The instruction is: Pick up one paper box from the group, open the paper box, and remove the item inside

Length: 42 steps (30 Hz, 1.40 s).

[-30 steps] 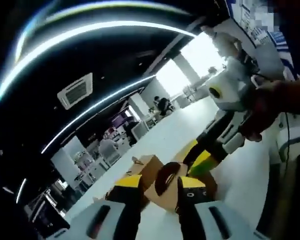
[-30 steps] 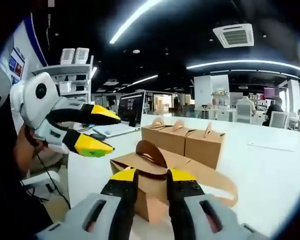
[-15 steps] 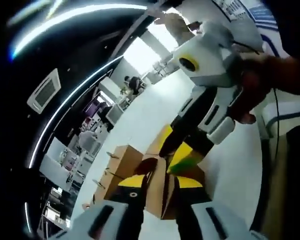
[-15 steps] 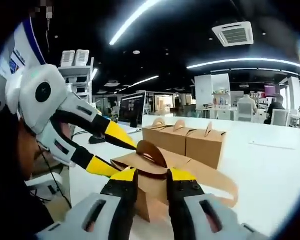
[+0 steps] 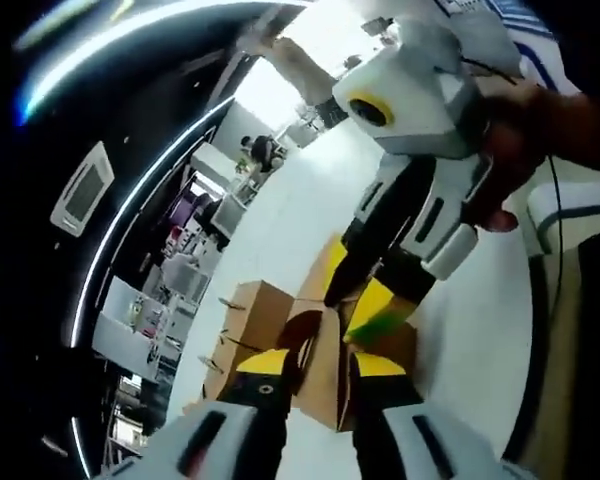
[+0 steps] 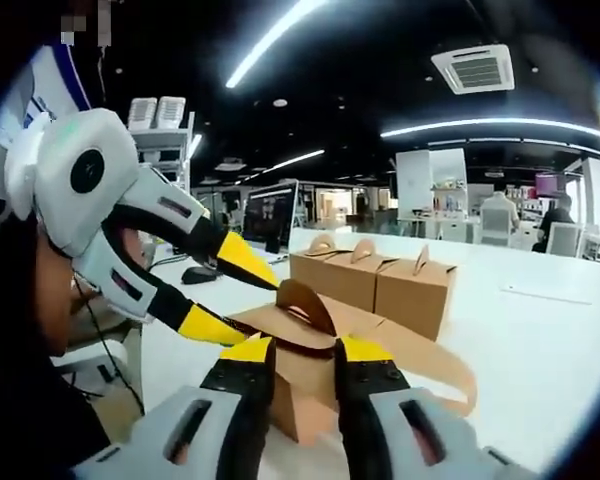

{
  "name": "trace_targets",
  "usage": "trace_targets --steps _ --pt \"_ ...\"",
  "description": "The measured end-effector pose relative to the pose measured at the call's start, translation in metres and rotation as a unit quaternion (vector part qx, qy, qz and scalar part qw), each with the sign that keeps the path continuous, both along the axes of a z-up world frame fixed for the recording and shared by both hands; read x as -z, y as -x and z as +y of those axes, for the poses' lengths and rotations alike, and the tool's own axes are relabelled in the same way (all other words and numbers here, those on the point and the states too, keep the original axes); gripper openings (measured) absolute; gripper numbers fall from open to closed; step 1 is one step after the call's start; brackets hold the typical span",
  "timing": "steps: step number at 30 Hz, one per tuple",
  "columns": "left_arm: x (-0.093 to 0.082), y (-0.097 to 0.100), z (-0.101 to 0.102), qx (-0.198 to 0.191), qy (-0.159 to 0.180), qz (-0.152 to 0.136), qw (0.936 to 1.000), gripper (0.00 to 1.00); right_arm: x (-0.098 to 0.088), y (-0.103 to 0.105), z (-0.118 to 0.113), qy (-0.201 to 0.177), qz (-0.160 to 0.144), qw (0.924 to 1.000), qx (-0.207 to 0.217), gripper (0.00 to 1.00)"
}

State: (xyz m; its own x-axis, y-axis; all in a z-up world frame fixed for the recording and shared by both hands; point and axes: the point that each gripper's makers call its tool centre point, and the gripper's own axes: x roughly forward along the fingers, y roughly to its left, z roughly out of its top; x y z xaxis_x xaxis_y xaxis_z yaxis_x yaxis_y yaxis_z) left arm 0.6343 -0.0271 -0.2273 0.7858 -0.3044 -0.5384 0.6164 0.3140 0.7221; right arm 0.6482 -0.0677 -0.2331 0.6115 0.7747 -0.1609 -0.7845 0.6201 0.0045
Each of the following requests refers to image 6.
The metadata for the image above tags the straight ceiling light strip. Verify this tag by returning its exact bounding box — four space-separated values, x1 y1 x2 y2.
379 117 600 146

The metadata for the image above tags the display shelf with goods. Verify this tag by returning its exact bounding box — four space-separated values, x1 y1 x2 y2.
429 182 469 221

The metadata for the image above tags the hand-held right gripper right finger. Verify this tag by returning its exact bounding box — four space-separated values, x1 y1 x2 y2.
333 335 536 480

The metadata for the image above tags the purple sign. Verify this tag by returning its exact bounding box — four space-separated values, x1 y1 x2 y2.
534 172 566 194

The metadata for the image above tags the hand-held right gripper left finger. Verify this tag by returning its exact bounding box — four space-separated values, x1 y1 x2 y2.
72 335 276 480

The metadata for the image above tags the blue lanyard strap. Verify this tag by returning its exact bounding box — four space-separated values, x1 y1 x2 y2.
54 43 92 112

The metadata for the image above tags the black wired mouse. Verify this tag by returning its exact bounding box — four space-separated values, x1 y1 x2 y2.
181 266 219 285

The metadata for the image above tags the square ceiling air vent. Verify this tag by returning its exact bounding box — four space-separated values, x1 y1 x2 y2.
430 43 516 95

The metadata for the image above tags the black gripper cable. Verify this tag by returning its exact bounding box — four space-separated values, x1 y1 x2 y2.
72 277 146 416

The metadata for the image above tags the person operator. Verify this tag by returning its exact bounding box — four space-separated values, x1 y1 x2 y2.
0 219 114 480

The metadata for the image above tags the brown paper box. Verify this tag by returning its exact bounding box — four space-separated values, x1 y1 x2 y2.
289 234 344 296
324 238 389 301
227 278 480 446
374 244 458 343

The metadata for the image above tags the short ceiling light strip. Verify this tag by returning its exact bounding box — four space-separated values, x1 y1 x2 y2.
239 148 326 181

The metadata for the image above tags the long curved ceiling light strip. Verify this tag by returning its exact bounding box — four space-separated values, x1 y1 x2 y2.
224 0 331 89

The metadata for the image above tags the thin chest device cable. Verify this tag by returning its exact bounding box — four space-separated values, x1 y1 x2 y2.
96 43 107 102

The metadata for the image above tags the white metal shelf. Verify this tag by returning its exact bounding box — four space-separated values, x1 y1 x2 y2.
128 112 204 194

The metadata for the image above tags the white storage bin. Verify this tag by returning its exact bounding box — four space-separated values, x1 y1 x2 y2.
128 97 159 130
155 96 187 130

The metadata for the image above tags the silver laptop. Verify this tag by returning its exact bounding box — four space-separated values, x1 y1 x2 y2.
241 180 302 262

